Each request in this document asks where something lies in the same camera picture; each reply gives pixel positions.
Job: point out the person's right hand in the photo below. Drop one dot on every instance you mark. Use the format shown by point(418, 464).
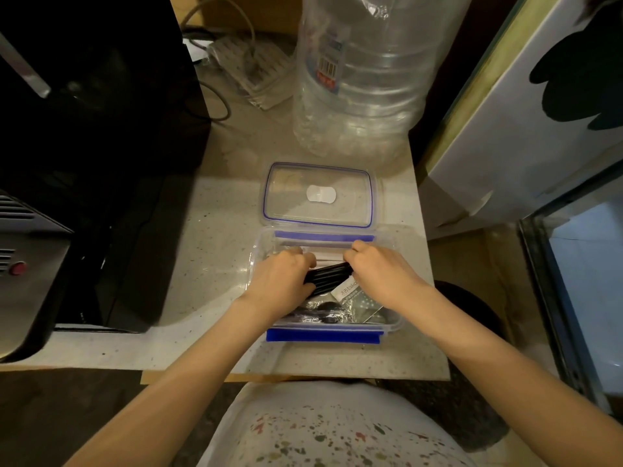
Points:
point(389, 277)

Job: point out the person's left hand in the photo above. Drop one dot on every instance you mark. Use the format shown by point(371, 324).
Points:
point(277, 284)

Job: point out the grey dotted packet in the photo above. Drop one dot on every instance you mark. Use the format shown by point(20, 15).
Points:
point(362, 306)

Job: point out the bundle of black sticks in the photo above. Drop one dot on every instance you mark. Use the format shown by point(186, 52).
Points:
point(326, 277)

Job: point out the clear plastic container with blue clips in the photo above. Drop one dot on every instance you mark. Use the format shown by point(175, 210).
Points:
point(323, 336)

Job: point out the clear plastic lid blue rim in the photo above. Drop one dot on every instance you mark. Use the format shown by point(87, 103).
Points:
point(292, 194)

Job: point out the white cabinet with black print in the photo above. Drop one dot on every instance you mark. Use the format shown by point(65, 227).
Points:
point(486, 160)

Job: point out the person's right forearm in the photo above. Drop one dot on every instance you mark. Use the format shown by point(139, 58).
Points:
point(496, 369)

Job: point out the person's left forearm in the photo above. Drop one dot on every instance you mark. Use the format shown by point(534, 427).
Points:
point(170, 384)

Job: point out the dark framed glass tank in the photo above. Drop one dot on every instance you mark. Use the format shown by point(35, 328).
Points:
point(545, 286)

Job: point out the white speckled garment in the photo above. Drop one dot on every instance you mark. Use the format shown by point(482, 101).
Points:
point(331, 432)

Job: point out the large clear water bottle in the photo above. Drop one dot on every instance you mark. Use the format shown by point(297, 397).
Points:
point(375, 92)

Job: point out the black glossy appliance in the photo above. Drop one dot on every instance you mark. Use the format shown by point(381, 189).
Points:
point(97, 165)

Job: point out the white power strip with cable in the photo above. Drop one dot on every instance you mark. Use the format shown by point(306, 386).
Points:
point(258, 68)

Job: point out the silver vented appliance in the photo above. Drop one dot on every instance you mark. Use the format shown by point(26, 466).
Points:
point(34, 296)

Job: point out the white paper slip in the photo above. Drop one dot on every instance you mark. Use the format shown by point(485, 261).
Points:
point(194, 50)

